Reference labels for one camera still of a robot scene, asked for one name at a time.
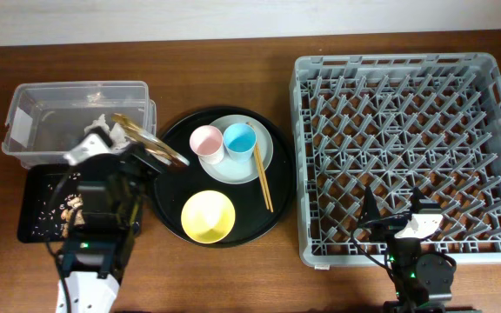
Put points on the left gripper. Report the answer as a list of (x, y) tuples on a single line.
[(145, 161)]

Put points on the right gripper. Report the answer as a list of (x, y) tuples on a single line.
[(393, 222)]

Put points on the gold snack wrapper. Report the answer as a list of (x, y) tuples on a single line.
[(160, 150)]

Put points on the pink cup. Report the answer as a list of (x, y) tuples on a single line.
[(207, 143)]

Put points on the food scraps and rice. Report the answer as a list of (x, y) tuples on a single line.
[(68, 211)]

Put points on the yellow bowl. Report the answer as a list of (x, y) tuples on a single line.
[(208, 217)]

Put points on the blue cup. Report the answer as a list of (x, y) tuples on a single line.
[(240, 140)]

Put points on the white napkin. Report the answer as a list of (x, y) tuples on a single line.
[(116, 133)]

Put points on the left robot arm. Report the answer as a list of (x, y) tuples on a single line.
[(101, 232)]

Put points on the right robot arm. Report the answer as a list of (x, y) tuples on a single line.
[(422, 279)]

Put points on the grey dishwasher rack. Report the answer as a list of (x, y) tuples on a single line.
[(393, 123)]

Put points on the round black serving tray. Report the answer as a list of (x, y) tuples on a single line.
[(172, 189)]

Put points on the black rectangular tray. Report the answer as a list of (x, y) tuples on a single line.
[(33, 186)]

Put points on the pale grey plate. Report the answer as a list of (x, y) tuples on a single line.
[(233, 172)]

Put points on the clear plastic bin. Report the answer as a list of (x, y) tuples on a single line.
[(46, 120)]

